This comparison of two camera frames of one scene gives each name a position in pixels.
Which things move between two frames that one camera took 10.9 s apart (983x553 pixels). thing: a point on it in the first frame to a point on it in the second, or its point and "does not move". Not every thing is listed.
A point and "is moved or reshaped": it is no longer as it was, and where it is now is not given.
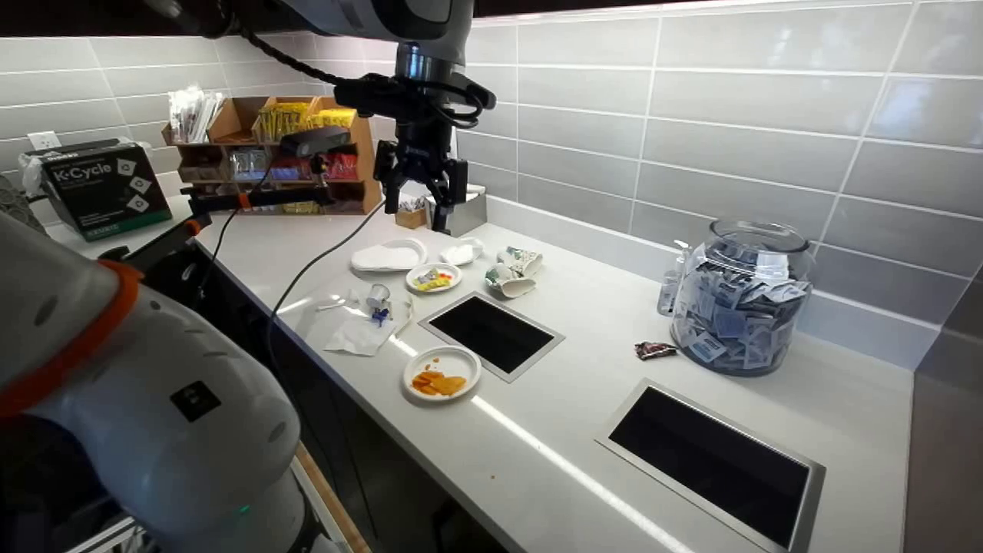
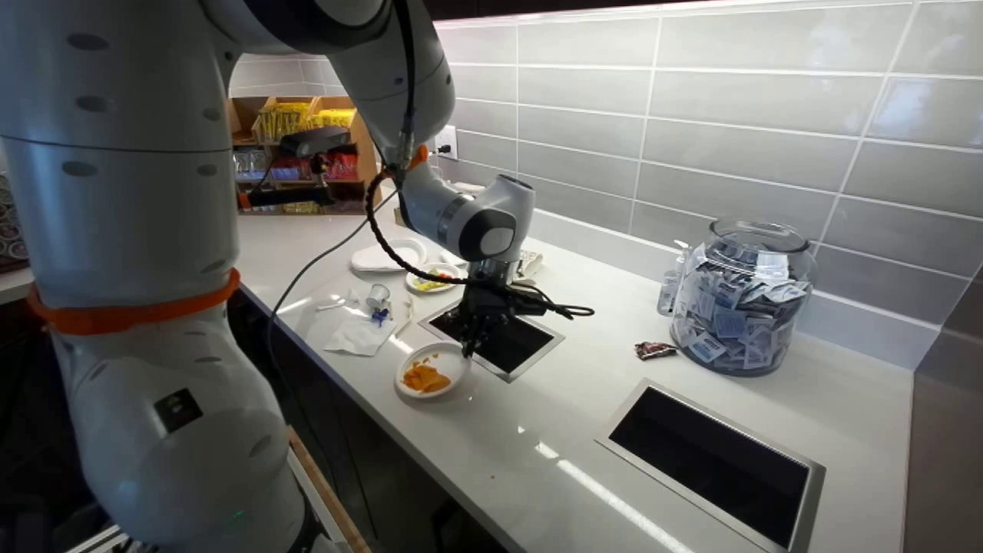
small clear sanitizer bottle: (670, 284) does not move
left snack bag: (510, 264) does not move
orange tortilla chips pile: (437, 381) is moved or reshaped
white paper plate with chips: (441, 374) is moved or reshaped
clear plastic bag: (340, 324) does not move
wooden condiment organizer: (278, 155) does not move
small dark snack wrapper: (657, 352) does not move
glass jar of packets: (742, 298) does not move
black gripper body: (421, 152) to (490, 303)
